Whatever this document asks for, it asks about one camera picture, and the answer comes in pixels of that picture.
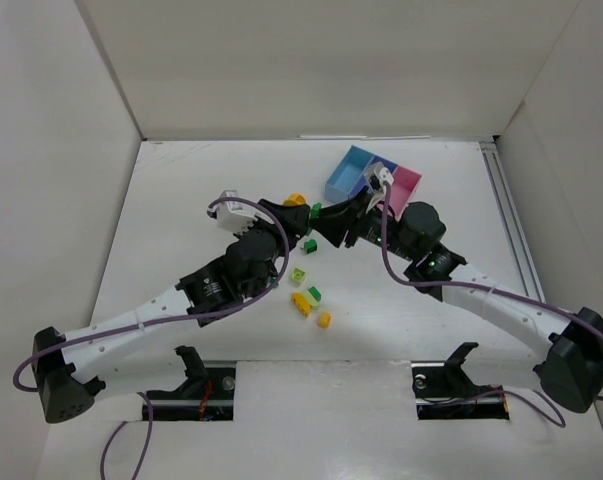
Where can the green and pale lego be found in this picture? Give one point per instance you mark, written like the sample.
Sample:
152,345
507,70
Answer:
313,296

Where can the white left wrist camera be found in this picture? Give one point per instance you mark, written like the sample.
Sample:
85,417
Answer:
230,215

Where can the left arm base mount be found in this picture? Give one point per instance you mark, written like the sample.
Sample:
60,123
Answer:
205,395

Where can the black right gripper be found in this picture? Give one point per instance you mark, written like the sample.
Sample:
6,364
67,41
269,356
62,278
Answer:
356,220

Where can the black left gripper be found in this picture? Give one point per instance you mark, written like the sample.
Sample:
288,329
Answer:
274,220

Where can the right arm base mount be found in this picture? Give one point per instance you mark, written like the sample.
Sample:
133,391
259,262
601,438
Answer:
443,391

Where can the light blue container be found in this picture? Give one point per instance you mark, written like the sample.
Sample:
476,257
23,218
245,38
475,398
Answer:
348,177

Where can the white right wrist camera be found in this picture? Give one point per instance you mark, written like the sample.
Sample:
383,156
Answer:
378,177

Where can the orange small lego brick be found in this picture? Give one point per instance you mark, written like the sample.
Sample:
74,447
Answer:
324,320

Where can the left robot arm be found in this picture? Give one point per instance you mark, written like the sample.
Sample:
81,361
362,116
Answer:
76,369

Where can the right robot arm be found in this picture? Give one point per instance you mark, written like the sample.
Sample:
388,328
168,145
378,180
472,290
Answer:
569,345

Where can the aluminium rail right side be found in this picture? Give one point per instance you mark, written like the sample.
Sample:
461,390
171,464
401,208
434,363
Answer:
510,218

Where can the yellow studded lego brick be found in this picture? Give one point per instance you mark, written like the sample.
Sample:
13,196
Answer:
301,303

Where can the yellow rounded lego brick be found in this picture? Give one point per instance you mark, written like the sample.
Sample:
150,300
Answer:
295,199

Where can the light green small lego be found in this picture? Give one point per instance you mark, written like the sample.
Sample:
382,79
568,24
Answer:
298,276

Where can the dark green lego brick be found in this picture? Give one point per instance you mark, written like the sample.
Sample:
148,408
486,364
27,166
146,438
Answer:
310,246

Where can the pink container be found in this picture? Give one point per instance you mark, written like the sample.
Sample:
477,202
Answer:
404,186

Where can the green lego plate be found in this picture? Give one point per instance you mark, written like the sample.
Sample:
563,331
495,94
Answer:
315,210

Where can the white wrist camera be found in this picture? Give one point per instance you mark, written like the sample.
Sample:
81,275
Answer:
378,177
230,215

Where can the purple blue container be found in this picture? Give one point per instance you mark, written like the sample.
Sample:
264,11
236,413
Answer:
389,165

